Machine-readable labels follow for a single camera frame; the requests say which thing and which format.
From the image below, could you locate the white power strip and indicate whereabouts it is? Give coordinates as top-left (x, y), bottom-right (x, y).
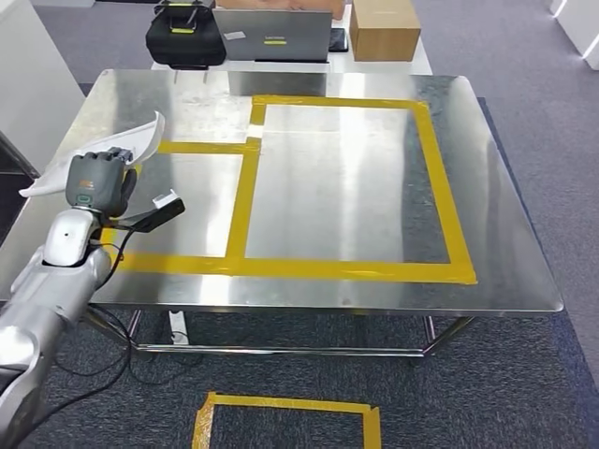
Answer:
top-left (168, 310), bottom-right (190, 346)

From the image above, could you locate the steel workbench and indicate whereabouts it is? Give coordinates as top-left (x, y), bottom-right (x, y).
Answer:
top-left (0, 67), bottom-right (565, 361)

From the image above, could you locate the white partition panel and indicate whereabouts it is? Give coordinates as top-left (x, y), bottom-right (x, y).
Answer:
top-left (0, 0), bottom-right (86, 176)

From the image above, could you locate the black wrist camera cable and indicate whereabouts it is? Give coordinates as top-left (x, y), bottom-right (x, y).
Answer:
top-left (18, 225), bottom-right (136, 438)

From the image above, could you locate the black phone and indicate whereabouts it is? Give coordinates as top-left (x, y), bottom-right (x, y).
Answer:
top-left (328, 27), bottom-right (350, 54)

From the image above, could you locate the grey laptop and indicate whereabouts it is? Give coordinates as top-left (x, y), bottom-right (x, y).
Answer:
top-left (212, 7), bottom-right (333, 64)

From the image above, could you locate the white plastic car part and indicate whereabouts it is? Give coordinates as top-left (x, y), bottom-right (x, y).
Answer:
top-left (18, 111), bottom-right (166, 199)

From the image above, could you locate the brown cardboard box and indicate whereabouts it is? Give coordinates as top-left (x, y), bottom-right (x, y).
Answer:
top-left (349, 0), bottom-right (421, 64)

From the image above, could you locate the black bag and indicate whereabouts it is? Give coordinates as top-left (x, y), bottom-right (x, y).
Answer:
top-left (145, 0), bottom-right (227, 70)

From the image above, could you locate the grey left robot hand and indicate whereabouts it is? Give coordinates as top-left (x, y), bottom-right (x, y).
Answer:
top-left (65, 147), bottom-right (137, 218)

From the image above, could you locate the white desk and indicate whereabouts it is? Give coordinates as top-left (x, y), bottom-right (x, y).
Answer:
top-left (150, 3), bottom-right (433, 77)

